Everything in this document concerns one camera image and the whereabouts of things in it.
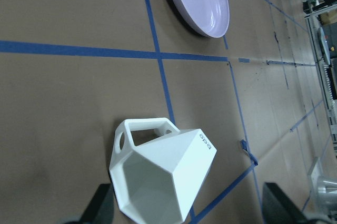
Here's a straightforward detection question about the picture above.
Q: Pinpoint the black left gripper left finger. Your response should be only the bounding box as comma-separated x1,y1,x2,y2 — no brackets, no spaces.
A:
79,184,114,223

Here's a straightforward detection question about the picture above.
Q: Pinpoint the white faceted mug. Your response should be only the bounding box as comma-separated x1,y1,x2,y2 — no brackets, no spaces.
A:
109,118,217,223

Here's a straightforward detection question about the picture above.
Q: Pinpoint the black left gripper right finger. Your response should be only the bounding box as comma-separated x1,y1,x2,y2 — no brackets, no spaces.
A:
262,182,311,223

